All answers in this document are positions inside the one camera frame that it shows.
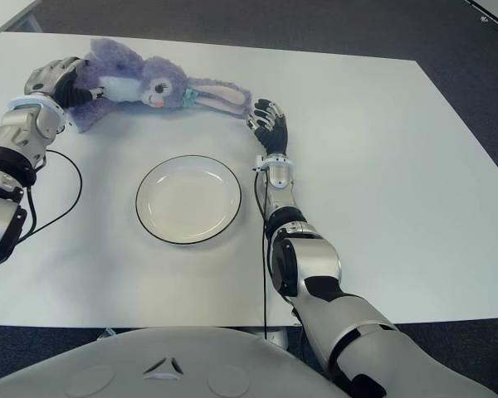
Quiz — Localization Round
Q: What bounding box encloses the grey table leg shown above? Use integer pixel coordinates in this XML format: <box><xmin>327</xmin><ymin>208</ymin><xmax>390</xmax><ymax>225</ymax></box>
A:
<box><xmin>248</xmin><ymin>325</ymin><xmax>290</xmax><ymax>349</ymax></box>

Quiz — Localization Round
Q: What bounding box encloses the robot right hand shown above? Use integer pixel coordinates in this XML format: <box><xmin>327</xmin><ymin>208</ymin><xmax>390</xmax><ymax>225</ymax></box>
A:
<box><xmin>245</xmin><ymin>98</ymin><xmax>290</xmax><ymax>157</ymax></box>

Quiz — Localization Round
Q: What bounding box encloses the purple plush bunny doll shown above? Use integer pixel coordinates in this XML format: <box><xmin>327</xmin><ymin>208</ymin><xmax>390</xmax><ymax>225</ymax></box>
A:
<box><xmin>64</xmin><ymin>36</ymin><xmax>254</xmax><ymax>133</ymax></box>

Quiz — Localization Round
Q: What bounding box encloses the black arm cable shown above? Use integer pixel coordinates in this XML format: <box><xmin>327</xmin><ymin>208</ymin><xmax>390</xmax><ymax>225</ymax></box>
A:
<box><xmin>253</xmin><ymin>169</ymin><xmax>271</xmax><ymax>339</ymax></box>
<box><xmin>0</xmin><ymin>148</ymin><xmax>83</xmax><ymax>283</ymax></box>

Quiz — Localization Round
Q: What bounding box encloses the white plate black rim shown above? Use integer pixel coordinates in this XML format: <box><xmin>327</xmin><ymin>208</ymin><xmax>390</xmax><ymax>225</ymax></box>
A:
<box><xmin>134</xmin><ymin>154</ymin><xmax>242</xmax><ymax>245</ymax></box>

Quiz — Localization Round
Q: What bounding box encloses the light grey desk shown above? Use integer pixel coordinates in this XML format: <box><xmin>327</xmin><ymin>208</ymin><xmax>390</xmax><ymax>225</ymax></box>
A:
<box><xmin>0</xmin><ymin>0</ymin><xmax>41</xmax><ymax>45</ymax></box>
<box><xmin>466</xmin><ymin>0</ymin><xmax>498</xmax><ymax>18</ymax></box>

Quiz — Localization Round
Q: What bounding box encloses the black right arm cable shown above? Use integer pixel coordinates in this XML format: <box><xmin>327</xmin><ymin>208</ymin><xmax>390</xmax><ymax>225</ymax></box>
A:
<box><xmin>253</xmin><ymin>169</ymin><xmax>271</xmax><ymax>339</ymax></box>

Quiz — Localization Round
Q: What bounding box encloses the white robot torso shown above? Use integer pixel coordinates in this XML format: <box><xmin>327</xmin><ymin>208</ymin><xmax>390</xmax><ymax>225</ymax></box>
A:
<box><xmin>0</xmin><ymin>326</ymin><xmax>349</xmax><ymax>398</ymax></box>

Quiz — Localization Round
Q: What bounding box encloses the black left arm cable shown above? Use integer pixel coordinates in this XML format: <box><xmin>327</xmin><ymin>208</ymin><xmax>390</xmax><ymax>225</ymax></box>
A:
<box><xmin>0</xmin><ymin>148</ymin><xmax>83</xmax><ymax>283</ymax></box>

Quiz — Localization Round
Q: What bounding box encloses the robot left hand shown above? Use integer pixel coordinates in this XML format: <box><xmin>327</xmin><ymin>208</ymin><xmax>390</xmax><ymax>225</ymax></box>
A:
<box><xmin>24</xmin><ymin>56</ymin><xmax>107</xmax><ymax>111</ymax></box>

